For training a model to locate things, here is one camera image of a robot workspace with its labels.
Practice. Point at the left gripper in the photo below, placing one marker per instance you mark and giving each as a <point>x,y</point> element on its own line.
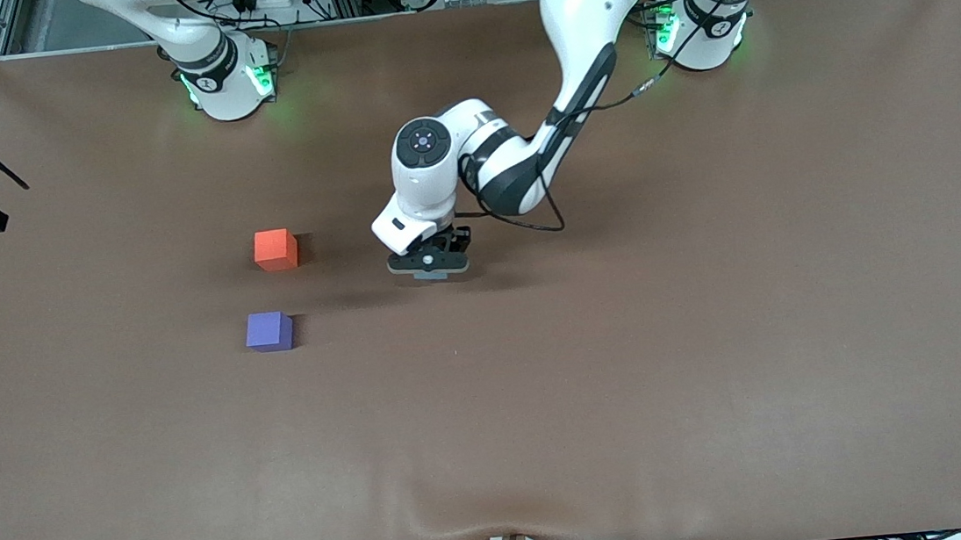
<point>453,239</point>

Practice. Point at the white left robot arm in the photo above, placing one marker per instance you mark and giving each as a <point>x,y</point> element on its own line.
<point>597,12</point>

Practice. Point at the brown table cover sheet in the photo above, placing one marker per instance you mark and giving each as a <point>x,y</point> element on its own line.
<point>543,370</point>

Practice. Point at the orange foam cube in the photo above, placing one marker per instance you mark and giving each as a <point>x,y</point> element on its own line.
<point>274,248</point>

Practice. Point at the purple foam cube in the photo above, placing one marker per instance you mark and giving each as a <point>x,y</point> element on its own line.
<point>268,331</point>

